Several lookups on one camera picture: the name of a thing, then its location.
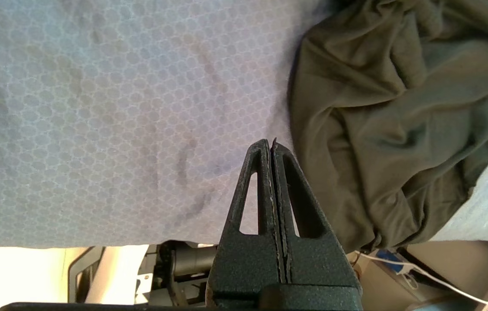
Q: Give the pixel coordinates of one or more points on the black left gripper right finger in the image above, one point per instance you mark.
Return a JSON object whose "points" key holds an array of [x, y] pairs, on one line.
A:
{"points": [[317, 263]]}

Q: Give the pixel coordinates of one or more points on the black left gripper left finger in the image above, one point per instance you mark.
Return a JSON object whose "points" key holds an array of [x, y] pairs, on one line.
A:
{"points": [[244, 263]]}

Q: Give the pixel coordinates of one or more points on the black t-shirt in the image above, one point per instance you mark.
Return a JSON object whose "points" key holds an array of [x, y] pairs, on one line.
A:
{"points": [[399, 121]]}

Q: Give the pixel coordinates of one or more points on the robot base with red button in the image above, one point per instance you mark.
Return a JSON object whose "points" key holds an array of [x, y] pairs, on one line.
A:
{"points": [[179, 268]]}

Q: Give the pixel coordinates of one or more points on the brown wooden cabinet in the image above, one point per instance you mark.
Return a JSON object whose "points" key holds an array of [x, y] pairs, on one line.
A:
{"points": [[464, 263]]}

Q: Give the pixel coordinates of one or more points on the blue bed sheet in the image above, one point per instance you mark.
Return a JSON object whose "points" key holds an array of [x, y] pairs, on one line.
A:
{"points": [[118, 108]]}

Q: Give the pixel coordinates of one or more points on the grey metal frame bracket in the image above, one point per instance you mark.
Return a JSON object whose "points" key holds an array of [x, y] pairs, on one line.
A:
{"points": [[82, 272]]}

